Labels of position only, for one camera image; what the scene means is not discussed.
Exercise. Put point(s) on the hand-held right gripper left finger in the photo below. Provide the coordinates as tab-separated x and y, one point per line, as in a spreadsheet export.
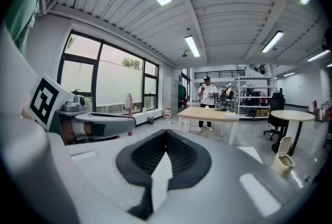
124	166

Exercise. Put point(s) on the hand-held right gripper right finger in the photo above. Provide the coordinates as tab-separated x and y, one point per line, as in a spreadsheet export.
202	166

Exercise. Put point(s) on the stack of yellow papers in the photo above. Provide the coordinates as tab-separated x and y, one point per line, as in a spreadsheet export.
232	115

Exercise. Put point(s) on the black staircase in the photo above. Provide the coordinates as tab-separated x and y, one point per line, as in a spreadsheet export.
263	68

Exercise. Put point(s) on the small dark waste basket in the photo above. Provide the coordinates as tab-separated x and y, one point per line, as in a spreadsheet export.
150	119

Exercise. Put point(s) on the grey gripper camera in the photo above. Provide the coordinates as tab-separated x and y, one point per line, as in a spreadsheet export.
74	106

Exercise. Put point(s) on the round wooden table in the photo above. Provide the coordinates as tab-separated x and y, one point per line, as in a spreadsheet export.
291	115

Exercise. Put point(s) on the black office chair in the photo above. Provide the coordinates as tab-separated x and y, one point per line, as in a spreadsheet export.
276	106

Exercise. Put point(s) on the white jug with red cap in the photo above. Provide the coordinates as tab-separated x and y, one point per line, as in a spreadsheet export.
168	113

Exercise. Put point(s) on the white metal shelf rack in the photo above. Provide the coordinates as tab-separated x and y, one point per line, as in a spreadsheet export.
255	98

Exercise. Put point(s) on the person's green shirt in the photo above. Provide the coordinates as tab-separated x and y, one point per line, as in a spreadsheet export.
23	10

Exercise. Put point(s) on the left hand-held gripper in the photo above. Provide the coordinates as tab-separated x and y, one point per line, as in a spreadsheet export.
42	99

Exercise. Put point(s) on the beige lidded trash bin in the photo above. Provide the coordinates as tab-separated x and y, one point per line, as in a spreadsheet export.
284	158

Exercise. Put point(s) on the black balcony railing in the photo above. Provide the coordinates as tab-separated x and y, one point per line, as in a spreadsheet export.
220	73

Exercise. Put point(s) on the rectangular wooden table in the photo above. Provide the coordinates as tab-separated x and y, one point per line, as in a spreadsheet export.
207	114

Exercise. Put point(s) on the black framed window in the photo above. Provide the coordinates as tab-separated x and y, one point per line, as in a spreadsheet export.
116	80

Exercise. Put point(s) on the hanging green garment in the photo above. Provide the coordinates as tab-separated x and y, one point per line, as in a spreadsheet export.
182	94

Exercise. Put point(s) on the red fire extinguisher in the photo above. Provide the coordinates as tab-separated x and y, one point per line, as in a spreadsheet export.
315	107

